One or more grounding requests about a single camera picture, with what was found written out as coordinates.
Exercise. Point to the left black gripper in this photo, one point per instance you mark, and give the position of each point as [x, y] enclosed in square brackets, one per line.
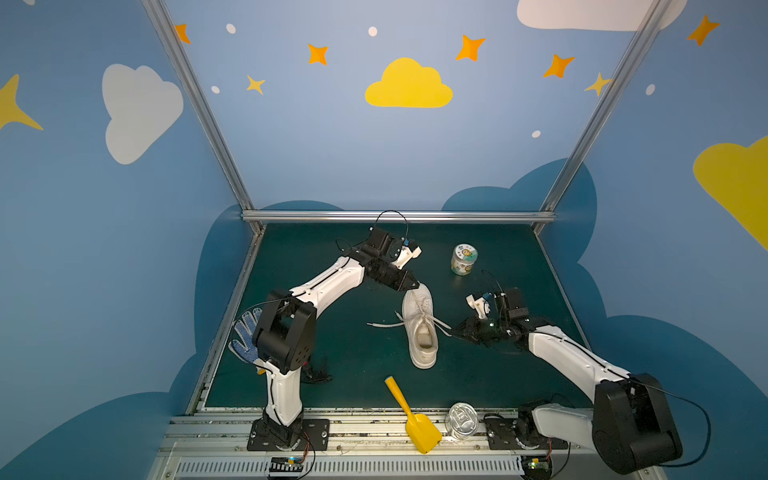
[390, 274]

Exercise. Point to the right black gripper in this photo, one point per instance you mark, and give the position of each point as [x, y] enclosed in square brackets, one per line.
[475, 329]

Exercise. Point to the white sneaker shoe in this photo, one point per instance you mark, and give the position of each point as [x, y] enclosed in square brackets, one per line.
[423, 344]

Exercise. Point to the white shoelace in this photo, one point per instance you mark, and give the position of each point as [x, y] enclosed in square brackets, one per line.
[417, 308]

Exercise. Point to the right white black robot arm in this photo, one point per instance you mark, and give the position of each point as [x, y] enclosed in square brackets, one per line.
[631, 426]

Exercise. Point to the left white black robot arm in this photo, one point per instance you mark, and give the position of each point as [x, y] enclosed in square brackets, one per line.
[284, 336]

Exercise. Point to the green white tin can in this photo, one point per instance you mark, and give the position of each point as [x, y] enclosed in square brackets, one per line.
[463, 259]

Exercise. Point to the yellow plastic toy shovel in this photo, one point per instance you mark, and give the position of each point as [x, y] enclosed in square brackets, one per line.
[422, 432]

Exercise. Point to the right small circuit board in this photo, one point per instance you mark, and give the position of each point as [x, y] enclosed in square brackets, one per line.
[536, 468]

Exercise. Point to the small circuit board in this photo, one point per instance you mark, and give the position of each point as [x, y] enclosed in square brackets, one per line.
[291, 466]
[536, 468]

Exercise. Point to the left small circuit board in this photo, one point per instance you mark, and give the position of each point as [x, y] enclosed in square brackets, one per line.
[291, 466]

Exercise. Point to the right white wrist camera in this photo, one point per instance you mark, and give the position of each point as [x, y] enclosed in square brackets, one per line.
[480, 304]

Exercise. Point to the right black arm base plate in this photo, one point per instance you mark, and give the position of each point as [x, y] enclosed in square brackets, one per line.
[505, 433]

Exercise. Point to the aluminium frame back rail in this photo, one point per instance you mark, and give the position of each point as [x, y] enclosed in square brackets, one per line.
[446, 217]

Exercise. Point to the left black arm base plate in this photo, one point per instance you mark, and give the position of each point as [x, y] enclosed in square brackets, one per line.
[268, 435]

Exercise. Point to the aluminium front rail base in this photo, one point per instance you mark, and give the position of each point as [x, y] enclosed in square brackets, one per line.
[363, 444]

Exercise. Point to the aluminium frame left post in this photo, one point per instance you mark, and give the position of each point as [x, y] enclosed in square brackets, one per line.
[161, 20]

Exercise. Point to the aluminium frame post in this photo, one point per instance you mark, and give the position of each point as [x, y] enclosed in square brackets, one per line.
[638, 47]
[161, 20]

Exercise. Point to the aluminium frame right post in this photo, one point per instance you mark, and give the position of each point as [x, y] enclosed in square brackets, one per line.
[638, 47]

